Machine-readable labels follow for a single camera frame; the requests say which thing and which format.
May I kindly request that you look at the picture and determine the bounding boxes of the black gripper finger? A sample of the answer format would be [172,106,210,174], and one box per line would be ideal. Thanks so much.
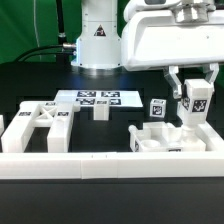
[164,66,182,99]
[203,63,219,84]

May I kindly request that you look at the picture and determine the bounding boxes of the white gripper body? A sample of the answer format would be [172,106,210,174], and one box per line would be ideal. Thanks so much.
[121,10,224,71]

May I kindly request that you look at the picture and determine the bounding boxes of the white chair seat part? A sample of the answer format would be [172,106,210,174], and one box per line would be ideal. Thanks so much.
[128,122,206,153]

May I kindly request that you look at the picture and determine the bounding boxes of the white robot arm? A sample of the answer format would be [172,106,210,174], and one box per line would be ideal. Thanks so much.
[72,0,224,98]

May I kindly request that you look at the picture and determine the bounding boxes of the white chair backrest part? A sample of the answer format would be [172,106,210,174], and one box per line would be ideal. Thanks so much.
[1,101,81,153]

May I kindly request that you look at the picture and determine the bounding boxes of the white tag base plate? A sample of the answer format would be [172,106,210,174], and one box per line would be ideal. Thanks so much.
[55,90,143,108]

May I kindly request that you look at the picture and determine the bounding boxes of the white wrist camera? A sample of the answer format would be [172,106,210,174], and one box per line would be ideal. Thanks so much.
[123,0,181,21]

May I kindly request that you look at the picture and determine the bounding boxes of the white small chair post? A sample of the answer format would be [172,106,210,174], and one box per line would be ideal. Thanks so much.
[93,100,109,121]

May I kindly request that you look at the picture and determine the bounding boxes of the white U-shaped fence frame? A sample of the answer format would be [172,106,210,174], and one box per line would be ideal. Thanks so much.
[0,115,224,179]

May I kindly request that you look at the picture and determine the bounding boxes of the black cables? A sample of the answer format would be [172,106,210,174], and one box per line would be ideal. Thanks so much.
[13,0,78,63]

